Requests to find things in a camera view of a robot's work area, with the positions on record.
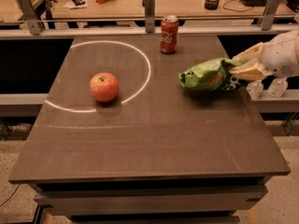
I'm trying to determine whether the metal bracket post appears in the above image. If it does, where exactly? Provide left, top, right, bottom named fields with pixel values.
left=17, top=0, right=44, bottom=35
left=143, top=0, right=155, bottom=33
left=257, top=0, right=281, bottom=31

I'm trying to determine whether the green rice chip bag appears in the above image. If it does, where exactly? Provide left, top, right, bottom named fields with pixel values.
left=178, top=58, right=248, bottom=91

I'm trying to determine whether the black mesh cup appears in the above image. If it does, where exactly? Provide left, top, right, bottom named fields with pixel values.
left=205, top=0, right=220, bottom=10

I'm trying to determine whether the red cola can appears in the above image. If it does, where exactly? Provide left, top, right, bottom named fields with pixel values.
left=160, top=15, right=178, bottom=54

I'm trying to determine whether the red apple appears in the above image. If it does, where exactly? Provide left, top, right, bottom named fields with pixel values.
left=90, top=73, right=119, bottom=103

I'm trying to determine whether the middle metal bracket post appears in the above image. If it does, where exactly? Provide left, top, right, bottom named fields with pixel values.
left=143, top=0, right=155, bottom=33

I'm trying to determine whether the right metal bracket post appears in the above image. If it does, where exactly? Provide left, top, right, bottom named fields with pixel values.
left=257, top=0, right=281, bottom=31

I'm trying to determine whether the black cable on desk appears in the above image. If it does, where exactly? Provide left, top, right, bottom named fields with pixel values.
left=221, top=0, right=255, bottom=13

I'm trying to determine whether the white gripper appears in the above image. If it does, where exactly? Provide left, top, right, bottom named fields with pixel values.
left=230, top=30, right=299, bottom=81

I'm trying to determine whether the left metal bracket post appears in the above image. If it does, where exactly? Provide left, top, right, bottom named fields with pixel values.
left=17, top=0, right=44, bottom=35

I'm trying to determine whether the metal rail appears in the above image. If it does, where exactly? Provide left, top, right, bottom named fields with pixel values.
left=0, top=24, right=299, bottom=40

